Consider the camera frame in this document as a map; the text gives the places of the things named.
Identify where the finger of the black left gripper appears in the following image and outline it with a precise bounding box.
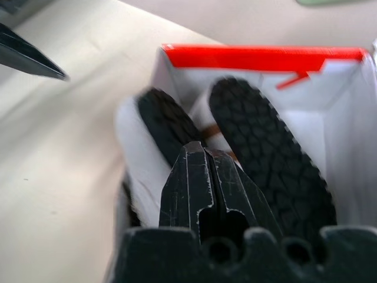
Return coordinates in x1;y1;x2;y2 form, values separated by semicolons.
0;0;28;14
0;22;71;81

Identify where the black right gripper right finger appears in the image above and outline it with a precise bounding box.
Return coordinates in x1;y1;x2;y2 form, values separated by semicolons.
206;147;284;240

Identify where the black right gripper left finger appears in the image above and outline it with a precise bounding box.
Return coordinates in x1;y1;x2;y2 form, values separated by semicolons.
158;140;217;246

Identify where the white shoe with black sole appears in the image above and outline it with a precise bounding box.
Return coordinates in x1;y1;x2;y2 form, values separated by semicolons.
114;87;207;229
207;75;339;238

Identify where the red and white shoebox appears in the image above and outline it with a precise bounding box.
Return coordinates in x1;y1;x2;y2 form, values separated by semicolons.
149;43;377;236

